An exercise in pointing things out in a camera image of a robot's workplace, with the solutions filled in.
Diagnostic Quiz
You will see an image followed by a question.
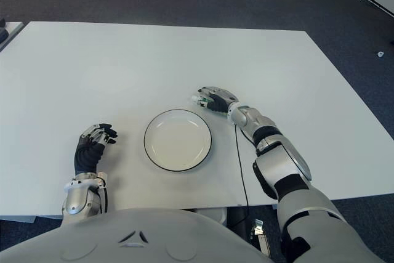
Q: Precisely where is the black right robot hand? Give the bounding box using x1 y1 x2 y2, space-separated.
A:
196 86 239 115

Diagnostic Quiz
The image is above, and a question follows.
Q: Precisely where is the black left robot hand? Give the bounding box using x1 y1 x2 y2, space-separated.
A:
73 123 119 175

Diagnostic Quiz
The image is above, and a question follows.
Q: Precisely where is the green toothpaste tube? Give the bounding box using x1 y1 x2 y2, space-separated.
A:
190 95 228 118

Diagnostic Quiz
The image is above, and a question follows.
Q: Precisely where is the white plate with black rim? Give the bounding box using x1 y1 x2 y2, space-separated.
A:
143 108 213 172

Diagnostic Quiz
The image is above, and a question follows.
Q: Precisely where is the grey robot torso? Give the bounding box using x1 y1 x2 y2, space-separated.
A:
0 207 275 263

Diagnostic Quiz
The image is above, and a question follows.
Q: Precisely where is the white side table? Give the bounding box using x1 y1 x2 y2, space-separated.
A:
0 22 25 53

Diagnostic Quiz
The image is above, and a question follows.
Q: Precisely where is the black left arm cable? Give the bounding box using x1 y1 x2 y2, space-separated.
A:
97 179 110 214

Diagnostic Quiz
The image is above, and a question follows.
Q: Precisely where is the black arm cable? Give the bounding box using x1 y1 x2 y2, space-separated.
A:
97 179 110 214
233 123 251 224

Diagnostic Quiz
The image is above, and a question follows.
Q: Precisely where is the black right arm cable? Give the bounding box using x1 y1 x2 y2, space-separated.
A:
233 123 251 224

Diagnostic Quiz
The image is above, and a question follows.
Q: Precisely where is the metal bracket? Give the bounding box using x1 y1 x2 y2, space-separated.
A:
250 217 270 256

